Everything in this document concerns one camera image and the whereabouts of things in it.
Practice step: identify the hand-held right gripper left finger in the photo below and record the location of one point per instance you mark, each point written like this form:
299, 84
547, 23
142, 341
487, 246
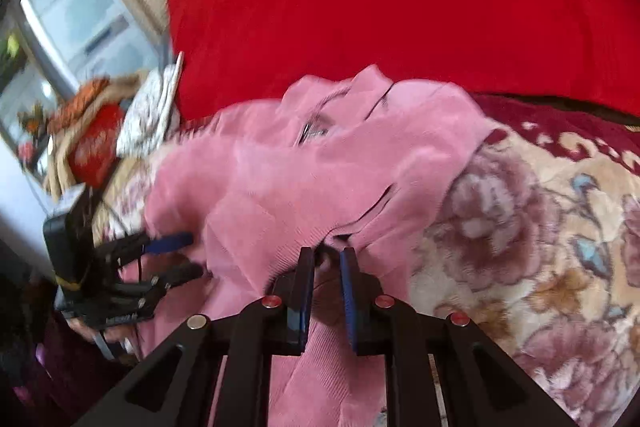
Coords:
299, 307

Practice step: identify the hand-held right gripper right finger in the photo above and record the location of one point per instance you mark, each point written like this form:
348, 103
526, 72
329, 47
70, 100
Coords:
351, 307

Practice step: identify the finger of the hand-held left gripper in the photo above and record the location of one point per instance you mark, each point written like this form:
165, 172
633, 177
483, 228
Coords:
170, 242
177, 276

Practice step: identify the red patterned pillow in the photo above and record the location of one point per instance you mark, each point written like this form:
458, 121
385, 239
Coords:
95, 147

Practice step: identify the white crackle-patterned cloth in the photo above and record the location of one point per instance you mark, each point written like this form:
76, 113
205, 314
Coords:
150, 112

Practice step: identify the orange patterned cloth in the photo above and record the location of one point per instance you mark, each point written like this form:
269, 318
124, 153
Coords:
85, 99

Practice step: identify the floral plush blanket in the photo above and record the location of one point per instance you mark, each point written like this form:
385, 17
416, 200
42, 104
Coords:
550, 232

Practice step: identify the window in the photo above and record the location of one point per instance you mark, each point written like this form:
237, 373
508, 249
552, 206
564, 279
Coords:
75, 22

